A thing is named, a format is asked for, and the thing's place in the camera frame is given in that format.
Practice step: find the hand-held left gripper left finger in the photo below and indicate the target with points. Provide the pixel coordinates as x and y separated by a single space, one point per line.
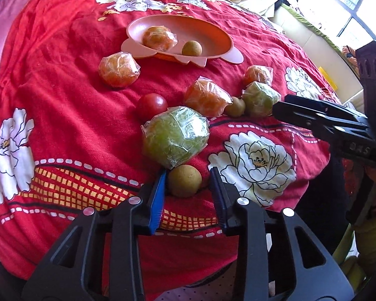
156 200

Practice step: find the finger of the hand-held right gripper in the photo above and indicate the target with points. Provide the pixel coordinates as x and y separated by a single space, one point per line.
319 106
304 117

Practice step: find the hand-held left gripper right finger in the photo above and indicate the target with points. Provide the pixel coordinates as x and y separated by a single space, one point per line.
218 194

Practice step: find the brown longan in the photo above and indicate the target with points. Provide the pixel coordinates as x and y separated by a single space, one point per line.
235 106
185 181
191 48

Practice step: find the small green orange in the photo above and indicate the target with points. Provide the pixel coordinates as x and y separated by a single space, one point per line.
260 98

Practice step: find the plastic-wrapped orange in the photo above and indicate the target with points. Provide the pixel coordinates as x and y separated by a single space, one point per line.
257 75
119 70
208 97
158 37

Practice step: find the large green orange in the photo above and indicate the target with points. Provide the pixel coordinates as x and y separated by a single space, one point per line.
175 136

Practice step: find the pink plastic plate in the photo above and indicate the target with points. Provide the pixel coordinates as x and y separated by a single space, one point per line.
206 33

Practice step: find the yellow bag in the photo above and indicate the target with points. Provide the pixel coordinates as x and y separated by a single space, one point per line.
327 76

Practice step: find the orange patterned cushion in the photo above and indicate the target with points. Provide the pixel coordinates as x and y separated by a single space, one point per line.
349 55

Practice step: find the cream sofa with green trim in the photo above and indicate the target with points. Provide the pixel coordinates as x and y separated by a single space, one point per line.
304 28

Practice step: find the red tomato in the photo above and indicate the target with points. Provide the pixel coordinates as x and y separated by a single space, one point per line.
152 106

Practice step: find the window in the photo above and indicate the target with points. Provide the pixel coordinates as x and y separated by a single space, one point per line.
347 6

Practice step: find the red floral blanket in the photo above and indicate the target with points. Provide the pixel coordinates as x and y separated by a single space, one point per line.
65 100

